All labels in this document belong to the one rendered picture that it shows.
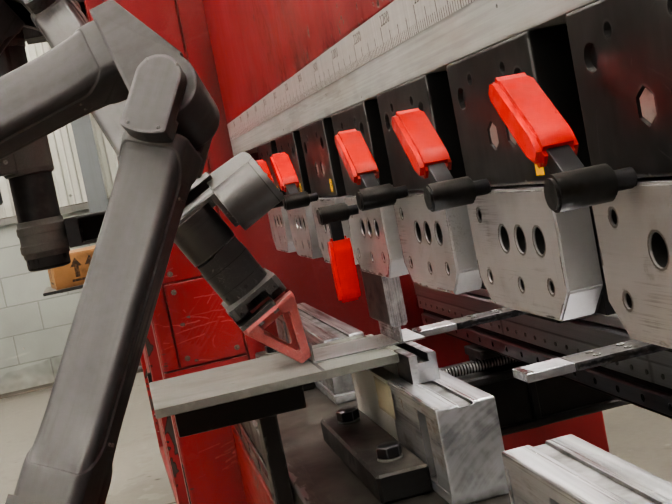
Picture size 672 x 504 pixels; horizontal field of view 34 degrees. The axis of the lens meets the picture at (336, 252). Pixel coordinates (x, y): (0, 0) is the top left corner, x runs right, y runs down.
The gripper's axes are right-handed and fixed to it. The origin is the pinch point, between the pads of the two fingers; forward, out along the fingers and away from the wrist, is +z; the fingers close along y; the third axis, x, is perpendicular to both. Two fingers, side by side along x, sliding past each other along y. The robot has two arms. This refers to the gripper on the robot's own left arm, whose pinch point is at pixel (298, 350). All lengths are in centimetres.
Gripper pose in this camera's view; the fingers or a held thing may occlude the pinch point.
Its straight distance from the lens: 124.5
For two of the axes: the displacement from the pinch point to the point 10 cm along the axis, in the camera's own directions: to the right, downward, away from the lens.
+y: -1.9, -0.6, 9.8
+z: 6.2, 7.7, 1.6
